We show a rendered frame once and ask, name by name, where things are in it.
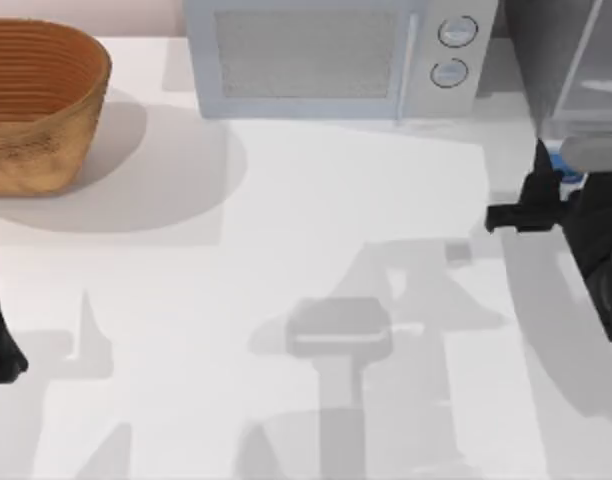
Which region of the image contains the blue and white bottle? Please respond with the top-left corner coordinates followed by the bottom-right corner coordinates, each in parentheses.
top-left (546, 142), bottom-right (589, 193)

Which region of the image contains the pale grey rounded box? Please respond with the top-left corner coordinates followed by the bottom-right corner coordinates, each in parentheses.
top-left (559, 136), bottom-right (612, 172)

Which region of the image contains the grey cabinet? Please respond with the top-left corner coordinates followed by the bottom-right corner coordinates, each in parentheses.
top-left (502, 0), bottom-right (612, 142)

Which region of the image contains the pale microwave oven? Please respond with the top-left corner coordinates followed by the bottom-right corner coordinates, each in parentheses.
top-left (180, 0), bottom-right (500, 122)

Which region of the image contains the microwave oven door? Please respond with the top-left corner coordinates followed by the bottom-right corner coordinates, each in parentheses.
top-left (184, 0), bottom-right (418, 120)

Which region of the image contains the brown woven basket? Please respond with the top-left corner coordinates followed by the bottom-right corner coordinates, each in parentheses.
top-left (0, 18), bottom-right (113, 197)

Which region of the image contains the microwave knob with narrow ring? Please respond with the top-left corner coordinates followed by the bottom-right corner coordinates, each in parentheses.
top-left (429, 56), bottom-right (471, 91)

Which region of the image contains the microwave knob with wide ring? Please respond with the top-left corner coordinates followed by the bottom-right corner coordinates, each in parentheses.
top-left (436, 14), bottom-right (480, 50)

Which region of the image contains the pale microwave door handle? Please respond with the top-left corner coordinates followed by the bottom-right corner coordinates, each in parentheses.
top-left (397, 11), bottom-right (420, 121)

